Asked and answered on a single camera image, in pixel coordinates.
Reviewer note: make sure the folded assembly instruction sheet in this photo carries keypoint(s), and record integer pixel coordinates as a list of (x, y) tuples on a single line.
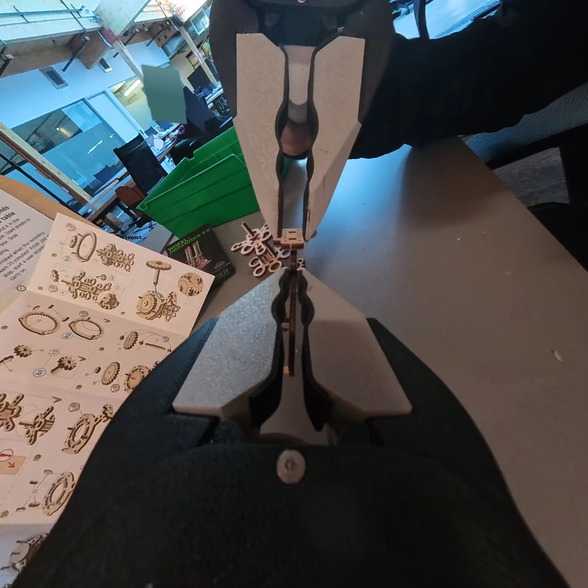
[(92, 298)]

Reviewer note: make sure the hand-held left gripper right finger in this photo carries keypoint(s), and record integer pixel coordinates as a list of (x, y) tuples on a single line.
[(358, 363)]

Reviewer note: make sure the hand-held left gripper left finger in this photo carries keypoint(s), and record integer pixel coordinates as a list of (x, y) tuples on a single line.
[(229, 358)]

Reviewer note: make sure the small wooden connector piece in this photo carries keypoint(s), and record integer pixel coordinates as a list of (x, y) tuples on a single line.
[(289, 242)]

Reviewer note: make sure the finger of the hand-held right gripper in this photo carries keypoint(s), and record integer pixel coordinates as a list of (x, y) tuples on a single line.
[(335, 115), (257, 115)]

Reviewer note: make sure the wooden railing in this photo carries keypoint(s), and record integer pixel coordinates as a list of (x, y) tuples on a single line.
[(46, 165)]

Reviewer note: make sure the white instruction board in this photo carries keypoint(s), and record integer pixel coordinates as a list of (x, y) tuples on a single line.
[(18, 239)]

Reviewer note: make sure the person's right hand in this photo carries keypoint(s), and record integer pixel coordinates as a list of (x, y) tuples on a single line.
[(296, 140)]

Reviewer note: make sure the round wooden frame part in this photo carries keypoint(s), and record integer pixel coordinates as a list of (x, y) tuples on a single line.
[(291, 275)]

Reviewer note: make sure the wooden flower-disc rod assembly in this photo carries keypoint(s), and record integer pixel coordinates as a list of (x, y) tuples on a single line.
[(250, 248)]

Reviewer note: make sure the black model kit box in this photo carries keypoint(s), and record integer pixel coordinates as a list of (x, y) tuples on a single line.
[(202, 257)]

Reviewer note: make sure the tan rounded wooden panel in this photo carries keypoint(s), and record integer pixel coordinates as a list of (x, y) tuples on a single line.
[(41, 193)]

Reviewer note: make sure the green plastic bin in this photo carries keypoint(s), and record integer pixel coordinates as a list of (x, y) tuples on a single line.
[(216, 147), (197, 202)]

